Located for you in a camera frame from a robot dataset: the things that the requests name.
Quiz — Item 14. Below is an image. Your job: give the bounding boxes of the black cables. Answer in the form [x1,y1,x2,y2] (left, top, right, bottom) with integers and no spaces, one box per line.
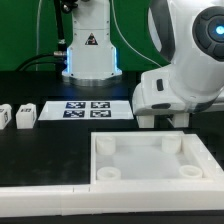
[15,0,78,72]

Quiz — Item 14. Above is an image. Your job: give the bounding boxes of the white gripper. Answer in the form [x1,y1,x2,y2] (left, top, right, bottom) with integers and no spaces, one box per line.
[131,66,224,118]

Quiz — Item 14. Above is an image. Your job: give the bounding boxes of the white marker sheet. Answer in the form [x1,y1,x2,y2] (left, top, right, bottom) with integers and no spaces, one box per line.
[39,100,133,121]

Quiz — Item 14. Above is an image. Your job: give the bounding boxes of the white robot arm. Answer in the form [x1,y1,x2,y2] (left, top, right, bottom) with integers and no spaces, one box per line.
[63,0,224,116]

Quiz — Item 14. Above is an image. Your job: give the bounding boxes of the white L-shaped fence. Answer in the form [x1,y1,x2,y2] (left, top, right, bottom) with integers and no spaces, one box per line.
[0,133,224,219]

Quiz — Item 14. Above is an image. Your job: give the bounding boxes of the white square tabletop part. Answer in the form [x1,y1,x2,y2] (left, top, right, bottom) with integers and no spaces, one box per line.
[91,131,214,183]

